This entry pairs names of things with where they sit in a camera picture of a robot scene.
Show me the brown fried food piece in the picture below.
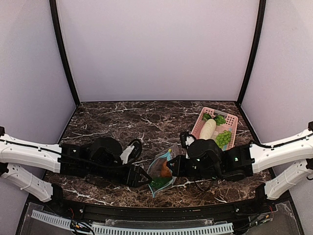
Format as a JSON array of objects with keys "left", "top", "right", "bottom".
[{"left": 160, "top": 161, "right": 172, "bottom": 178}]

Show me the green cucumber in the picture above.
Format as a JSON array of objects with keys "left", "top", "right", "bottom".
[{"left": 150, "top": 177, "right": 172, "bottom": 189}]

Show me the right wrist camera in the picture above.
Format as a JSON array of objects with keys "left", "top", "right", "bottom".
[{"left": 179, "top": 132, "right": 196, "bottom": 149}]

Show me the clear zip top bag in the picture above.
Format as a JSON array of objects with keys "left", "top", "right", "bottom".
[{"left": 147, "top": 143, "right": 180, "bottom": 198}]

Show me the white slotted cable duct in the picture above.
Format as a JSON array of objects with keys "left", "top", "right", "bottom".
[{"left": 31, "top": 210, "right": 234, "bottom": 235}]

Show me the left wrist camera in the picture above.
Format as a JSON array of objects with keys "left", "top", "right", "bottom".
[{"left": 120, "top": 139, "right": 142, "bottom": 165}]

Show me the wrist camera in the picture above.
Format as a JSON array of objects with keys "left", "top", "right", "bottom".
[
  {"left": 179, "top": 132, "right": 196, "bottom": 149},
  {"left": 120, "top": 139, "right": 142, "bottom": 165}
]

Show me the black front table rail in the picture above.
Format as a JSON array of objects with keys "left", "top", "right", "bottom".
[{"left": 48, "top": 199, "right": 263, "bottom": 222}]

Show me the left black frame post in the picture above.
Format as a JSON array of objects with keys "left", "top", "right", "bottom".
[{"left": 49, "top": 0, "right": 80, "bottom": 107}]

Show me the black frame post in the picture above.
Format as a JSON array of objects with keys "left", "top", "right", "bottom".
[
  {"left": 237, "top": 0, "right": 267, "bottom": 107},
  {"left": 49, "top": 0, "right": 80, "bottom": 107}
]

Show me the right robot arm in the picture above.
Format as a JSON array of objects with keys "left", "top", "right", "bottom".
[{"left": 167, "top": 122, "right": 313, "bottom": 201}]

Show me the green grape bunch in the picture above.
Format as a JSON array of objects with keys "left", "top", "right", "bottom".
[{"left": 216, "top": 130, "right": 232, "bottom": 148}]

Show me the right black frame post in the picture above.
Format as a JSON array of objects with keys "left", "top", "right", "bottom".
[{"left": 237, "top": 0, "right": 267, "bottom": 107}]

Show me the pink plastic basket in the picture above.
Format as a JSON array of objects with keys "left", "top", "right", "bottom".
[{"left": 191, "top": 107, "right": 238, "bottom": 151}]

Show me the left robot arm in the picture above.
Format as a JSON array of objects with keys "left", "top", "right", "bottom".
[{"left": 0, "top": 127, "right": 152, "bottom": 203}]

